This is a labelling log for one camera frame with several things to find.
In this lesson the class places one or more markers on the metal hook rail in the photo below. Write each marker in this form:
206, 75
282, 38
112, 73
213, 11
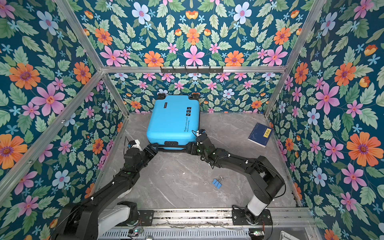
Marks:
188, 70

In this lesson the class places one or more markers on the blue suitcase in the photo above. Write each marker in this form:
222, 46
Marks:
174, 121

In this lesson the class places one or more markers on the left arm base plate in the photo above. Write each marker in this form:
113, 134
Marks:
141, 217

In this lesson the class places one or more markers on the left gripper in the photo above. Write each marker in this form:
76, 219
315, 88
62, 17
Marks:
152, 152

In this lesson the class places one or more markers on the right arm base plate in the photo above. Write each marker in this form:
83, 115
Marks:
243, 217

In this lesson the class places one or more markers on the dark blue book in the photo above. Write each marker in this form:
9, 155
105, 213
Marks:
260, 135

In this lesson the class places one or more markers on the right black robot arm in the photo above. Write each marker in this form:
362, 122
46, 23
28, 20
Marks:
263, 178

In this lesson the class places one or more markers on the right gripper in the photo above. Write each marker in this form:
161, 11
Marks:
192, 147

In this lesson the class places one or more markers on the blue binder clip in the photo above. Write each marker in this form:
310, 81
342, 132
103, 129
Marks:
217, 182

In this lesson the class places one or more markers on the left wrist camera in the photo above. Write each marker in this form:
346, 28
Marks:
135, 144

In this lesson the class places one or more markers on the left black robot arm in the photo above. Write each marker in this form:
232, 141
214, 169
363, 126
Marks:
91, 218

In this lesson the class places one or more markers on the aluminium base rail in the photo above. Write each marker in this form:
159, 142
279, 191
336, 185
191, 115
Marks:
222, 218

